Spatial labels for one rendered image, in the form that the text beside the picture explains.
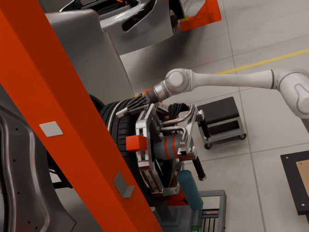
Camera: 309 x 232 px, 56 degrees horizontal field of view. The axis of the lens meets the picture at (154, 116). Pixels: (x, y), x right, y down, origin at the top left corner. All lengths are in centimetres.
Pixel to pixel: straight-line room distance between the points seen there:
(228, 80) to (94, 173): 77
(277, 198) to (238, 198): 28
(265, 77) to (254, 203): 116
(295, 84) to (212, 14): 373
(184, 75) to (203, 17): 381
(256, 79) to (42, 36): 102
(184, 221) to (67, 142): 132
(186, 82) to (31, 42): 67
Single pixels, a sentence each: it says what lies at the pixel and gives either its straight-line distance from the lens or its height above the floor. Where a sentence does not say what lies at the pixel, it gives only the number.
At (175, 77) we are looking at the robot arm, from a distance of 127.
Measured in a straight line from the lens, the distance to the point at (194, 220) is 222.
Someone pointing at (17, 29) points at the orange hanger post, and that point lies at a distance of 89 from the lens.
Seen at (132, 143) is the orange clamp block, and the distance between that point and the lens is 141.
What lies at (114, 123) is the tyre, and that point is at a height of 115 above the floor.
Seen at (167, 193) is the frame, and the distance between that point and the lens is 164.
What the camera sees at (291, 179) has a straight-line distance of 211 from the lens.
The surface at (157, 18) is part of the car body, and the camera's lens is 407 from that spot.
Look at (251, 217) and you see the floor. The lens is 233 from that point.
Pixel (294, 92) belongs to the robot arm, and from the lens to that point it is 139.
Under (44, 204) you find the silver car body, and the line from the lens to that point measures 158.
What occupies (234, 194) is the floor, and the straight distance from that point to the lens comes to 250.
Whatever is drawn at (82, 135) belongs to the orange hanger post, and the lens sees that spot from 98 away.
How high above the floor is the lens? 182
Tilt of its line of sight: 28 degrees down
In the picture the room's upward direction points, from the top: 24 degrees counter-clockwise
